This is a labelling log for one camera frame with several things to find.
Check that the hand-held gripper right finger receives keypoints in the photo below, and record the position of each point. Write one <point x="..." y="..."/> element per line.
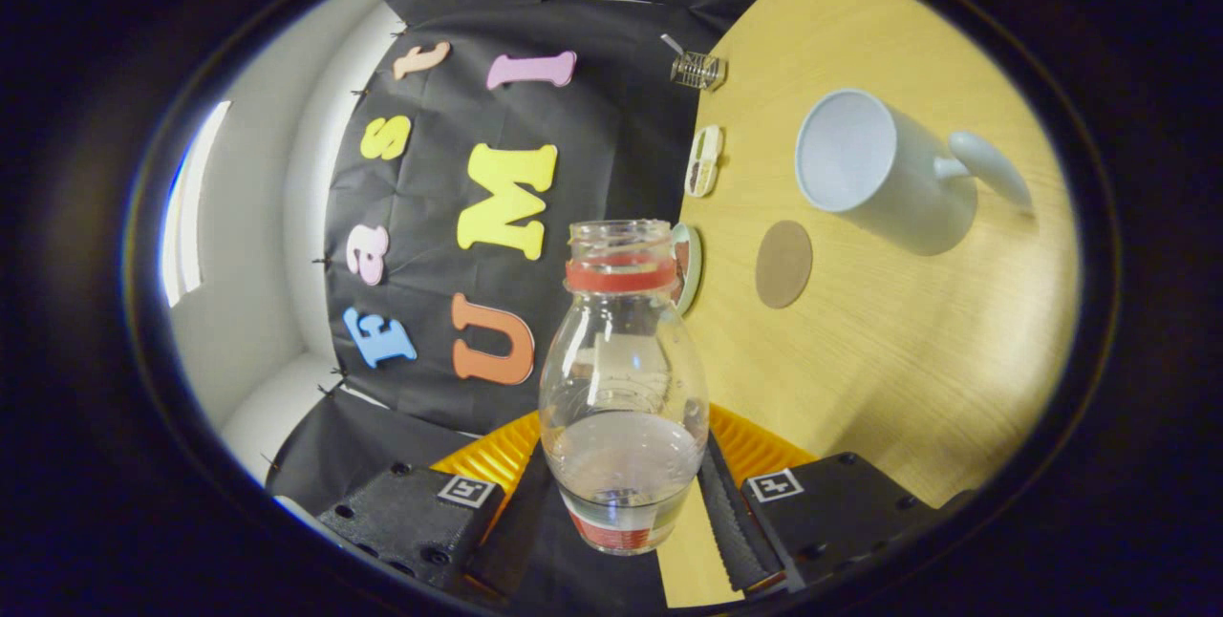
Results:
<point x="736" y="531"/>

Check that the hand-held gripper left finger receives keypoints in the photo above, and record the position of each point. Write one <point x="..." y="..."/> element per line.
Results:
<point x="406" y="521"/>

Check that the clear juice bottle red label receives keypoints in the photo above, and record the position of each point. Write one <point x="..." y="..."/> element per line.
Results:
<point x="621" y="378"/>

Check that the brown round coaster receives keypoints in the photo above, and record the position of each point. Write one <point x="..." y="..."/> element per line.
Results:
<point x="783" y="264"/>

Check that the wooden table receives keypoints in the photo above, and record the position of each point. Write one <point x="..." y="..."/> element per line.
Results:
<point x="879" y="359"/>

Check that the brown meat piece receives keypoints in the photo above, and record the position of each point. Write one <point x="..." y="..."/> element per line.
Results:
<point x="681" y="268"/>

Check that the pale green plate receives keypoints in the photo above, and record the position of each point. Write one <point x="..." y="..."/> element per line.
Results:
<point x="695" y="264"/>

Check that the white divided grain dish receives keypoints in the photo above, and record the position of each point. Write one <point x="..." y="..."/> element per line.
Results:
<point x="704" y="161"/>

